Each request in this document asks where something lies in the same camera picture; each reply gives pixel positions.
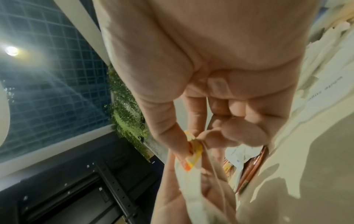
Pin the green plants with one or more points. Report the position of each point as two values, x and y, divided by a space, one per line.
127 118

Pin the red Nescafe coffee sachets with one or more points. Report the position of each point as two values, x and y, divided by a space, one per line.
251 168

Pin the person's left hand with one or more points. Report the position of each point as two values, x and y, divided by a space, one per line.
168 203

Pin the pile of tea bags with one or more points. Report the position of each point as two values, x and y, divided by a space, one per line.
227 168

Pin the round ceiling light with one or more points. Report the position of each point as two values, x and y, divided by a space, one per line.
11 51

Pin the white tea bag yellow tag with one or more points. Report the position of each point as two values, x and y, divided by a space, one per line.
193 161

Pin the black metal rack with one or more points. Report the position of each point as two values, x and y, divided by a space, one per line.
69 196

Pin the white beam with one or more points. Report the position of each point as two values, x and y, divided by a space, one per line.
83 28
55 146

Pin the pile of white sugar packets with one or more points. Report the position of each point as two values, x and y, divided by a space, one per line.
332 54

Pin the glass building facade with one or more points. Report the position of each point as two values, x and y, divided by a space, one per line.
55 87

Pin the person's right hand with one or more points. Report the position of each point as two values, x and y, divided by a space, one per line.
207 54

